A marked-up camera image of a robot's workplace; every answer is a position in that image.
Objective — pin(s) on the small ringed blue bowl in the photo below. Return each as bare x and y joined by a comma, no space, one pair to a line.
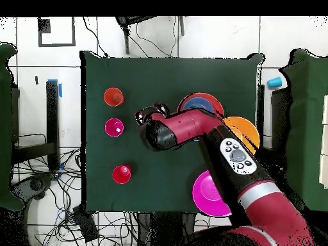
197,103

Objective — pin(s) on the orange-red plastic bowl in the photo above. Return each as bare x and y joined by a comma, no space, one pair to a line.
217,102

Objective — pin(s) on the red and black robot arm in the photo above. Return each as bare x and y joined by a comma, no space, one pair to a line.
269,210

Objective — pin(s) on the white box stack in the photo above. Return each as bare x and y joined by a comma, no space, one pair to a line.
325,141

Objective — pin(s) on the magenta plastic cup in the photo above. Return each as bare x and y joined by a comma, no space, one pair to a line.
111,125

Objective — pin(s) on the red plastic cup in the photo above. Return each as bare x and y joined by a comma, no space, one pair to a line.
119,176

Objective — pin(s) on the dark green tablecloth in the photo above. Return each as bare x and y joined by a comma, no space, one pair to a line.
153,71

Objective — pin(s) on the orange plastic cup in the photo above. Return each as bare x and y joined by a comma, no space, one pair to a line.
110,94

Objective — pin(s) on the large pink plastic bowl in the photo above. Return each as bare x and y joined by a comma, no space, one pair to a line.
207,194

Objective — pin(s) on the large yellow-orange plastic bowl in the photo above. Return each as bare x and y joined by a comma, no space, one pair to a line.
246,128

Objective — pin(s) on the black power strip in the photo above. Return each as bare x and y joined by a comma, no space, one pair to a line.
85,225

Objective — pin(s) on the blue plastic cup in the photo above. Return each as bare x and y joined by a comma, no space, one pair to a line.
274,82

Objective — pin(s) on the green cloth side table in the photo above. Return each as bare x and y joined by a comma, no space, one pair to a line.
6,128
305,128

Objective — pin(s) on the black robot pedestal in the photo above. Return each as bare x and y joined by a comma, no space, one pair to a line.
166,228

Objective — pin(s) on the black camera tripod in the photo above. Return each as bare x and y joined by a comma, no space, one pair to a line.
126,38

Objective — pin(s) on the black table frame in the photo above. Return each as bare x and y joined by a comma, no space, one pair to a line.
279,115
52,115

